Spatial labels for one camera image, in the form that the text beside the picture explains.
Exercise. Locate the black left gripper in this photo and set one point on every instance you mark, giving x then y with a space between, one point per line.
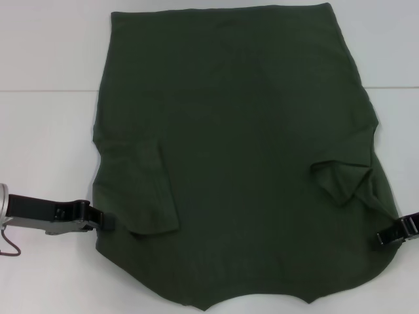
32 207

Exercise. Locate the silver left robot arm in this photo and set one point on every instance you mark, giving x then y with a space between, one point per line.
2 199

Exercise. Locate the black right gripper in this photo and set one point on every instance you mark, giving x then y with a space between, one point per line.
415 225

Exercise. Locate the dark green t-shirt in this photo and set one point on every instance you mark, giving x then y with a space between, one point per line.
229 131

